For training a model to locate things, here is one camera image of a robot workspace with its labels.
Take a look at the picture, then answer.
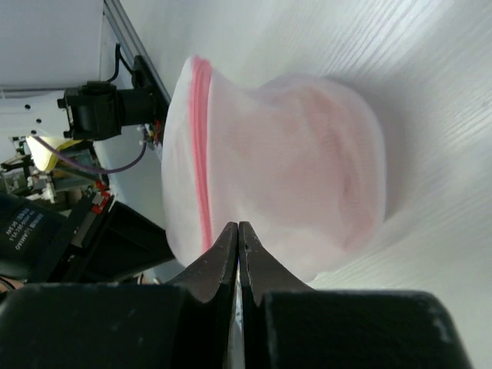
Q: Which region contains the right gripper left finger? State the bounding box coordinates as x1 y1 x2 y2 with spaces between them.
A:
168 222 238 368

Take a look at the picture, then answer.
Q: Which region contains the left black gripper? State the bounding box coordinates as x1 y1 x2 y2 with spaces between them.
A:
30 194 175 283

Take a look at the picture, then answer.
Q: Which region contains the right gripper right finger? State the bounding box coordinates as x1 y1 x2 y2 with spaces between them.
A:
238 221 311 368

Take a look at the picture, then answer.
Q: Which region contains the white mesh laundry bag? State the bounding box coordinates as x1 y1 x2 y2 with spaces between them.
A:
161 56 387 282

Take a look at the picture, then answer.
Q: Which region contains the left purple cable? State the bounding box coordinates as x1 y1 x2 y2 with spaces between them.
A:
32 134 148 174

